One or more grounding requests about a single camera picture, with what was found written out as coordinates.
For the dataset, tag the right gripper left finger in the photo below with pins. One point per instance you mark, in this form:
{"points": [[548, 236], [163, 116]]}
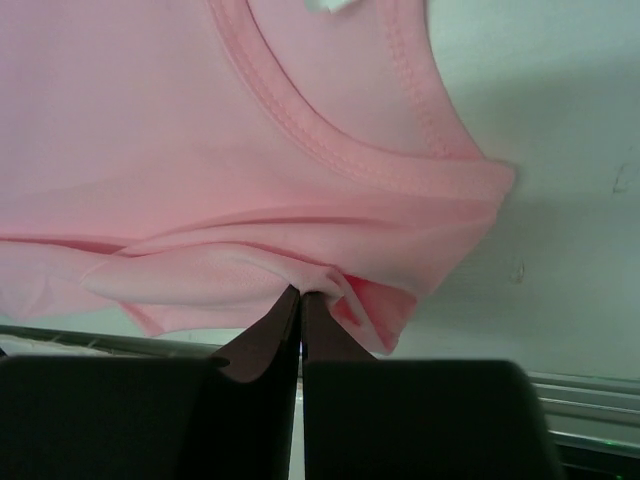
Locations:
{"points": [[267, 351]]}

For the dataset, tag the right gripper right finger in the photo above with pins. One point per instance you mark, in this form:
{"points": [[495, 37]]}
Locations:
{"points": [[323, 339]]}

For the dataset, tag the pink t-shirt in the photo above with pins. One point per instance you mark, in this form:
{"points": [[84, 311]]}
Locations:
{"points": [[188, 161]]}

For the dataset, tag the aluminium frame rail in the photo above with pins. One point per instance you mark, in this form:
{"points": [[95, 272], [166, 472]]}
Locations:
{"points": [[601, 414]]}

